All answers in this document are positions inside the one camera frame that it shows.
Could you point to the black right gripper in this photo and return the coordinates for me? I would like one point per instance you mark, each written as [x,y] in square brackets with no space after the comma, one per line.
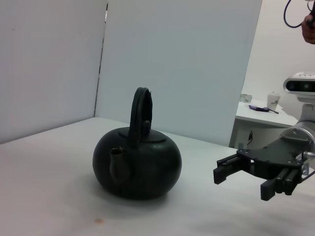
[278,157]

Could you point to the black round teapot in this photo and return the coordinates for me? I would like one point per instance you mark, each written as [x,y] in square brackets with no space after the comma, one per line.
[147,167]

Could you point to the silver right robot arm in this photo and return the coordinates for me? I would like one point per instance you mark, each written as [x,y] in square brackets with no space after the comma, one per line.
[299,132]

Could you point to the bystander hand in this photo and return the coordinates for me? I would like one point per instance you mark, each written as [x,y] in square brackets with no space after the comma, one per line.
[310,34]

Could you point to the white desk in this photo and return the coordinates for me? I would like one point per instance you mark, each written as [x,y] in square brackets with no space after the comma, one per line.
[265,120]

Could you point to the purple tool on desk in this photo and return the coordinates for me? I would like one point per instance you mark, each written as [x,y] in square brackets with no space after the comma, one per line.
[258,108]

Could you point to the black pen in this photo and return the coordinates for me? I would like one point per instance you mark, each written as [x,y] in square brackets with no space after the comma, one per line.
[274,111]

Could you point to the patterned tissue box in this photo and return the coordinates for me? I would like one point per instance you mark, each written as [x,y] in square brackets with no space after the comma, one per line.
[245,98]

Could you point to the white paper cup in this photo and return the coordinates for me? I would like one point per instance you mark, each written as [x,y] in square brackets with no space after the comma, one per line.
[273,100]

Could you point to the white foam board panel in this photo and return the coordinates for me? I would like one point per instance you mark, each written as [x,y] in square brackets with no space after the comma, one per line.
[49,61]
[172,61]

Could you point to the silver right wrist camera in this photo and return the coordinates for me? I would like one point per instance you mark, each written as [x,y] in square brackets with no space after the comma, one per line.
[299,84]

